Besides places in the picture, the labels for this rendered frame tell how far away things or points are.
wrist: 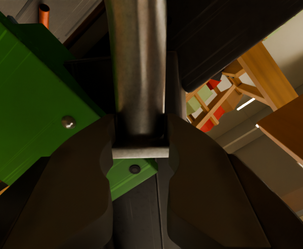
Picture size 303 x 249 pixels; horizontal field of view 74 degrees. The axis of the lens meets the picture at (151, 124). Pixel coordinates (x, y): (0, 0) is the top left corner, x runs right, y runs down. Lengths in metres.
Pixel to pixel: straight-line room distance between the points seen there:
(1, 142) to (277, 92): 0.92
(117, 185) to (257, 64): 0.82
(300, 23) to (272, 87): 9.12
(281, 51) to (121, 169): 9.65
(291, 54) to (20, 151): 9.84
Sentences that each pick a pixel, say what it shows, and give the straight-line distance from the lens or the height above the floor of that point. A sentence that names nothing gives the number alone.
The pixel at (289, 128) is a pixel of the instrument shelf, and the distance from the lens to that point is 0.62.
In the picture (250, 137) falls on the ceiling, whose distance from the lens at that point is 7.70.
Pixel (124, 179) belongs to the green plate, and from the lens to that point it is 0.18.
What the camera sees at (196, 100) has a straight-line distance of 3.46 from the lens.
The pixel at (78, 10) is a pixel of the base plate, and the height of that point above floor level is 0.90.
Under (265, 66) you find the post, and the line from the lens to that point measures 0.94.
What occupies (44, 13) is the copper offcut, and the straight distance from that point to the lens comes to 0.58.
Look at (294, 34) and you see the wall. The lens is 9.95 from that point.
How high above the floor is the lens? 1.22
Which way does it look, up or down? 6 degrees up
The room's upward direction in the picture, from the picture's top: 141 degrees clockwise
